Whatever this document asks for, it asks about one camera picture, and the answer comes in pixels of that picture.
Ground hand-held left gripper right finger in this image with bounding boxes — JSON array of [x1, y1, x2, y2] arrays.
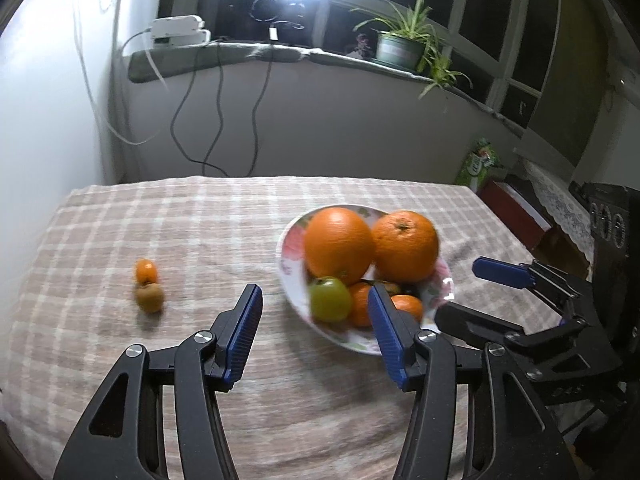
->
[[367, 283, 581, 480]]

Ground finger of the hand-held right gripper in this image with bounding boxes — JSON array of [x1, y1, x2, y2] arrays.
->
[[472, 256, 594, 324], [435, 301, 602, 378]]

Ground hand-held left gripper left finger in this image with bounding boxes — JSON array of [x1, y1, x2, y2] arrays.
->
[[52, 283, 264, 480]]

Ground plain tangerine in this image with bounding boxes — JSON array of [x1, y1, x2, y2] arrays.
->
[[390, 294, 425, 328]]

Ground tangerine with green leaf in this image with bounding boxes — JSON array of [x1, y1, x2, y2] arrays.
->
[[347, 282, 376, 328]]

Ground green round fruit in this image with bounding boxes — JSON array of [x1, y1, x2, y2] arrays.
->
[[307, 276, 353, 323]]

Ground large orange with stem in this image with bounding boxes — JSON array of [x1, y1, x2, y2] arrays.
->
[[372, 210, 440, 283]]

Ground floral plate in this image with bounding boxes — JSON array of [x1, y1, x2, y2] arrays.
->
[[277, 204, 456, 357]]

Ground red box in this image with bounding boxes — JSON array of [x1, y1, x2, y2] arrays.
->
[[477, 180, 551, 248]]

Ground white lace cloth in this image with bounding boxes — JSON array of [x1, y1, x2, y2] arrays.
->
[[522, 160, 596, 256]]

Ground large smooth orange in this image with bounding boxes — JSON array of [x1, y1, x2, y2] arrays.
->
[[303, 207, 376, 287]]

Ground green packet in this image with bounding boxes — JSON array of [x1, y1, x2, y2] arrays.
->
[[457, 137, 503, 186]]

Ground orange kumquat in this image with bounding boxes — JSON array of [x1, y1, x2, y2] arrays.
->
[[135, 258, 158, 285]]

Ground checked tablecloth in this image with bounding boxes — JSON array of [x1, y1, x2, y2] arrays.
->
[[0, 175, 571, 480]]

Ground potted spider plant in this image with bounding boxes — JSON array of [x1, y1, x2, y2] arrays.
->
[[349, 0, 473, 101]]

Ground small dark potted plant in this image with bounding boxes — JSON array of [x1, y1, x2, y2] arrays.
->
[[345, 32, 374, 59]]

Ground grey window sill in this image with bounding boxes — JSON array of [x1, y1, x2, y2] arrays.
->
[[127, 40, 526, 136]]

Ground white power strip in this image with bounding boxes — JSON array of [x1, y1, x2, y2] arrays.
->
[[150, 16, 211, 47]]

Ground white refrigerator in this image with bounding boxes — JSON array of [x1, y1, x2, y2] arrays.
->
[[0, 0, 131, 281]]

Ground black cable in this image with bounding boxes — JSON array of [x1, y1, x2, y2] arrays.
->
[[202, 42, 224, 166], [170, 42, 232, 178], [244, 39, 275, 177]]

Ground white window frame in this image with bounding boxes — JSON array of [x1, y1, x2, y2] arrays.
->
[[160, 0, 566, 131]]

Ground white cable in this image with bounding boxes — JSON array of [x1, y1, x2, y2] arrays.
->
[[72, 0, 168, 147]]

